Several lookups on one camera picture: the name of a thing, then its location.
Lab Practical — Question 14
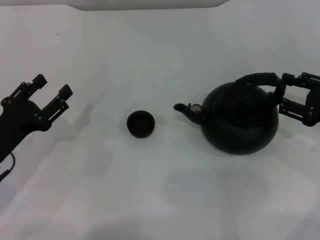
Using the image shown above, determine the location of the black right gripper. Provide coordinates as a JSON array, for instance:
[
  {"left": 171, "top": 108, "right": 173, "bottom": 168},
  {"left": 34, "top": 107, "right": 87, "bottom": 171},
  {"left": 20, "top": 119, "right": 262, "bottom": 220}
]
[{"left": 278, "top": 71, "right": 320, "bottom": 127}]

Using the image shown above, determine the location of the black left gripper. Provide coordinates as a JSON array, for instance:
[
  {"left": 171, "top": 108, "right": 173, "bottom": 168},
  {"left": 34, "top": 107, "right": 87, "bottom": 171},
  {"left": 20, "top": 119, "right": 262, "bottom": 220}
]
[{"left": 0, "top": 73, "right": 74, "bottom": 164}]

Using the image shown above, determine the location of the black round teapot with handle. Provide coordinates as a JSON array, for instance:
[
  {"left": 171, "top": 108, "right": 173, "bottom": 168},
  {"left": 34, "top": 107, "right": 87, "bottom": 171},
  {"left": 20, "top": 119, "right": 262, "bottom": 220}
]
[{"left": 172, "top": 71, "right": 287, "bottom": 156}]

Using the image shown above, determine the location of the small dark brown teacup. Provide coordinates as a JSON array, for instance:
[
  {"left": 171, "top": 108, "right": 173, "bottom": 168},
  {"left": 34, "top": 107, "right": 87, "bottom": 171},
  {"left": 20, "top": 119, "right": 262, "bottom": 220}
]
[{"left": 126, "top": 110, "right": 156, "bottom": 139}]

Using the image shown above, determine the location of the thin black left wrist cable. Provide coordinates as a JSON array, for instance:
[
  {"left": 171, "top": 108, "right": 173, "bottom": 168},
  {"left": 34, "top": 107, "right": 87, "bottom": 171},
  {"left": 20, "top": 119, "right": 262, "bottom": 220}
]
[{"left": 0, "top": 152, "right": 17, "bottom": 182}]

